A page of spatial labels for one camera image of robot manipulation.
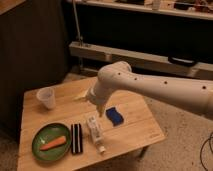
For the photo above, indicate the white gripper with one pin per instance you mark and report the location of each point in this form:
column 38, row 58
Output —
column 96, row 95

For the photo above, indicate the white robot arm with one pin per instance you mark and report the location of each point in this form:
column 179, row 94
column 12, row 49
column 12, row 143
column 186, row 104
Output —
column 192, row 95

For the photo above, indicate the white tube with cap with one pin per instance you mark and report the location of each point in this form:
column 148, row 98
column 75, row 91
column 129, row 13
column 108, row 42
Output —
column 96, row 134

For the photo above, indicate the blue sponge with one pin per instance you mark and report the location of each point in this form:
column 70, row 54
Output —
column 114, row 116

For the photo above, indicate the black striped rectangular block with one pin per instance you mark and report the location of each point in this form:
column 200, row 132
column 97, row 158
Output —
column 76, row 139

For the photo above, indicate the translucent plastic cup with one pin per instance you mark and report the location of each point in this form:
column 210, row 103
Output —
column 47, row 97

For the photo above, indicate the wooden folding table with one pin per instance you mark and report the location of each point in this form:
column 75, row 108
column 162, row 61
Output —
column 140, row 129

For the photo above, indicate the orange carrot piece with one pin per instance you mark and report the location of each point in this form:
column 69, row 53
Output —
column 54, row 143

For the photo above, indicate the green round plate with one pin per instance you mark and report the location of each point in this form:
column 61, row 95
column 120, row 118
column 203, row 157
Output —
column 47, row 134

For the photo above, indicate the metal pole stand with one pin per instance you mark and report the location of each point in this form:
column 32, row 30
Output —
column 80, row 39

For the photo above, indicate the long grey case with handle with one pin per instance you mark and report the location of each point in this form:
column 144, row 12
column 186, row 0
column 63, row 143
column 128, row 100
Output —
column 141, row 60

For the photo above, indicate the cluttered wall shelf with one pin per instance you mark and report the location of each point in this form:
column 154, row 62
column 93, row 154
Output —
column 152, row 6

